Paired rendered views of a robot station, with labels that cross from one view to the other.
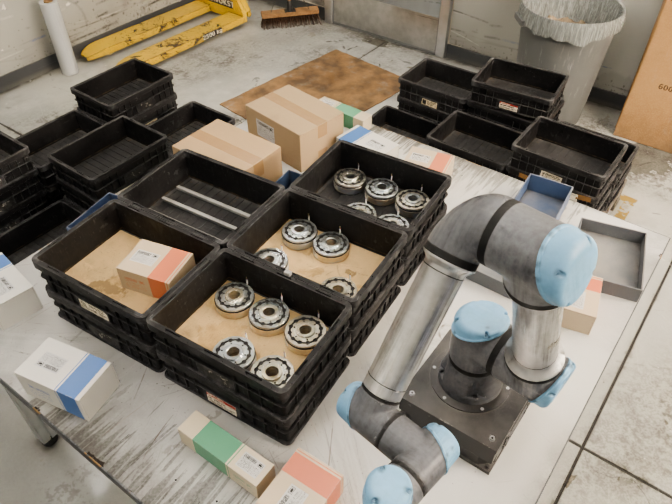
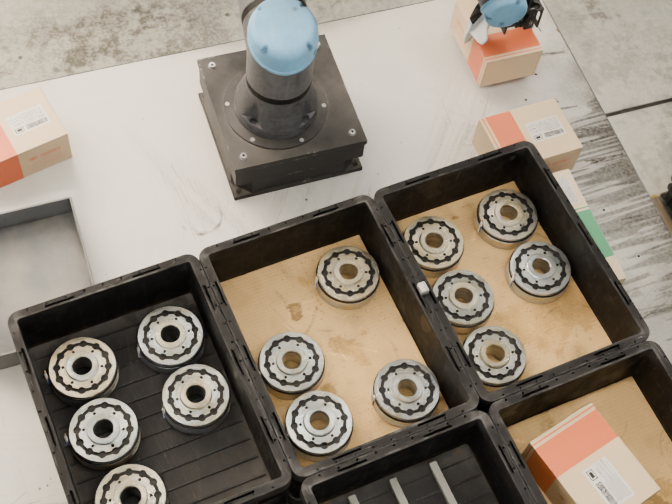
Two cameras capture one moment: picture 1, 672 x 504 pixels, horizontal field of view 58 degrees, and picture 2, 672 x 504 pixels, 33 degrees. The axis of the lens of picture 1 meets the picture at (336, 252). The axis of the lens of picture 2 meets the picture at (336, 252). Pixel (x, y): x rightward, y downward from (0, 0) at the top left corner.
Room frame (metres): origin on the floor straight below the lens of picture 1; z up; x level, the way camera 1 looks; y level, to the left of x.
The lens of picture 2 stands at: (1.90, 0.38, 2.47)
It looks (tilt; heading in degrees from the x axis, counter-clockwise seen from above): 60 degrees down; 207
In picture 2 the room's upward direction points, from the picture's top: 9 degrees clockwise
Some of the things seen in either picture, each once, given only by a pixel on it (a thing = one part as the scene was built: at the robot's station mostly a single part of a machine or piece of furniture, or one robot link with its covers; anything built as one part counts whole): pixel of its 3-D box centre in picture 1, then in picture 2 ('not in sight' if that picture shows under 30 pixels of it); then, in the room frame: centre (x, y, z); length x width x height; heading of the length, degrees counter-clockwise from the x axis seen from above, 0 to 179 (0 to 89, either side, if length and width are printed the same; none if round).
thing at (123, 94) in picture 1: (132, 121); not in sight; (2.73, 1.04, 0.37); 0.40 x 0.30 x 0.45; 144
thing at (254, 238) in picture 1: (318, 256); (332, 343); (1.21, 0.05, 0.87); 0.40 x 0.30 x 0.11; 59
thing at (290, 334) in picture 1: (305, 331); (433, 242); (0.95, 0.07, 0.86); 0.10 x 0.10 x 0.01
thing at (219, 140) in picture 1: (228, 165); not in sight; (1.76, 0.37, 0.78); 0.30 x 0.22 x 0.16; 53
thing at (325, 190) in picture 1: (370, 198); (148, 412); (1.47, -0.11, 0.87); 0.40 x 0.30 x 0.11; 59
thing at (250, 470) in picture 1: (226, 452); (577, 234); (0.70, 0.25, 0.73); 0.24 x 0.06 x 0.06; 55
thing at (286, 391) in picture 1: (250, 315); (507, 265); (0.95, 0.20, 0.92); 0.40 x 0.30 x 0.02; 59
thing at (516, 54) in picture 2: not in sight; (495, 37); (0.42, -0.10, 0.76); 0.16 x 0.12 x 0.07; 54
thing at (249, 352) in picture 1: (233, 353); (540, 268); (0.89, 0.24, 0.86); 0.10 x 0.10 x 0.01
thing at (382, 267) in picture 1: (317, 242); (335, 329); (1.21, 0.05, 0.92); 0.40 x 0.30 x 0.02; 59
